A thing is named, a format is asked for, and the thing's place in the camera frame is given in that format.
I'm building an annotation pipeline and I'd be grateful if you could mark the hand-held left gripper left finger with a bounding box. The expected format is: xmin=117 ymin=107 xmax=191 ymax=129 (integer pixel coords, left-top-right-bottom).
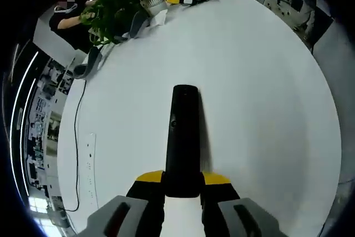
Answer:
xmin=80 ymin=169 xmax=166 ymax=237

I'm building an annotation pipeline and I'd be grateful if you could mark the black table cable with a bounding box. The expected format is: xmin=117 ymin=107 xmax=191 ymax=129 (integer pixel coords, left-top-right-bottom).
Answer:
xmin=59 ymin=78 xmax=87 ymax=213

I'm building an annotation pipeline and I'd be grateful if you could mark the potted green plant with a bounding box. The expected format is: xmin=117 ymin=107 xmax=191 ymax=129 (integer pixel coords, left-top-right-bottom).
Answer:
xmin=79 ymin=0 xmax=169 ymax=47

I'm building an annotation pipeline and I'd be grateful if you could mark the white power strip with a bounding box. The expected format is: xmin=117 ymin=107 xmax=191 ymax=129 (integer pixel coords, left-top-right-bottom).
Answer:
xmin=84 ymin=132 xmax=99 ymax=210

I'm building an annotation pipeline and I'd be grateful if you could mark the crumpled white paper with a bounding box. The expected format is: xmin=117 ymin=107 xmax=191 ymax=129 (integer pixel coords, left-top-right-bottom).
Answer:
xmin=149 ymin=11 xmax=168 ymax=27

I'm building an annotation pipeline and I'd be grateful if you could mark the grey neck-worn device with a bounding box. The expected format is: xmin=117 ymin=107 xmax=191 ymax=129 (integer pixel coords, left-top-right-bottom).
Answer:
xmin=73 ymin=46 xmax=103 ymax=81
xmin=121 ymin=10 xmax=153 ymax=41

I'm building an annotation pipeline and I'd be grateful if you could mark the black remote control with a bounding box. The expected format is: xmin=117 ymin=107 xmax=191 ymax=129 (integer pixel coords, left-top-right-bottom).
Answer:
xmin=165 ymin=84 xmax=205 ymax=198

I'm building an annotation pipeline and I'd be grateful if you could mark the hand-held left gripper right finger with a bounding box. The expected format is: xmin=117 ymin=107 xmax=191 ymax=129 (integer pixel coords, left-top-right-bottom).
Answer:
xmin=199 ymin=172 xmax=282 ymax=237

